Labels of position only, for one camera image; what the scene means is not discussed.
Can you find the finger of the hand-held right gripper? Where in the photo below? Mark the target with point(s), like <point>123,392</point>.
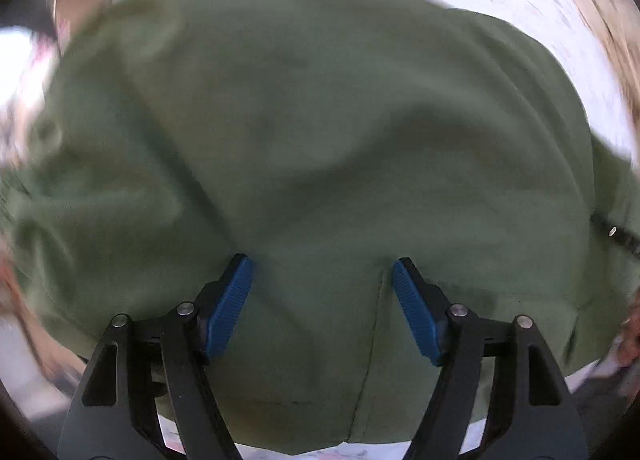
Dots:
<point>617,234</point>

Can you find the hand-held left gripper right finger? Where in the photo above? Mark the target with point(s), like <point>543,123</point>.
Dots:
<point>415,310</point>

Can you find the green pants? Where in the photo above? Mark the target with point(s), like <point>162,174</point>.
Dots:
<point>320,140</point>

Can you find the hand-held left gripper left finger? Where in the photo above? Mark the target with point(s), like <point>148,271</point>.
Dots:
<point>230,310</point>

